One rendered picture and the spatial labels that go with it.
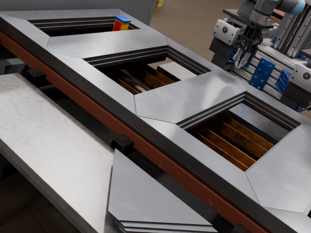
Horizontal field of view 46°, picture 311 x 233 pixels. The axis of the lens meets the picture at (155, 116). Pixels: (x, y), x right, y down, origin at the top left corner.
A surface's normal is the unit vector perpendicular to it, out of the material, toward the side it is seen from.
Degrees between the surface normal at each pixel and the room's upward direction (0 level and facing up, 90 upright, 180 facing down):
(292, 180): 0
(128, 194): 0
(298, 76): 90
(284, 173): 0
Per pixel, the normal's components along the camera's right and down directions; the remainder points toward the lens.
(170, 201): 0.31, -0.81
